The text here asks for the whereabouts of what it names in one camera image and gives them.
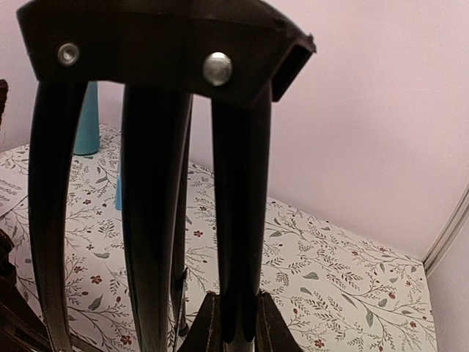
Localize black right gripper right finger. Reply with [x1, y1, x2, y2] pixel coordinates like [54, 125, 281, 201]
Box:
[255, 292, 303, 352]

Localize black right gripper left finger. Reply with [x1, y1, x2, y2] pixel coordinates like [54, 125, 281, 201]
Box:
[173, 293, 220, 352]

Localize black music stand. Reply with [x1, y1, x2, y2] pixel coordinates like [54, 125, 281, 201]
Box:
[17, 1, 317, 351]

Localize blue metronome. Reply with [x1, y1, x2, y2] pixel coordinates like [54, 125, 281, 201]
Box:
[115, 174, 122, 211]

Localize teal ceramic vase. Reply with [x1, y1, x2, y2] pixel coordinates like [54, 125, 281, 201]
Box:
[73, 81, 100, 155]

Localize sheet music booklet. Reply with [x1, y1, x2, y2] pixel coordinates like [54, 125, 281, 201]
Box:
[0, 169, 28, 216]

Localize aluminium frame post right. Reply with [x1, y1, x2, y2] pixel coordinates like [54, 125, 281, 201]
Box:
[422, 186, 468, 276]

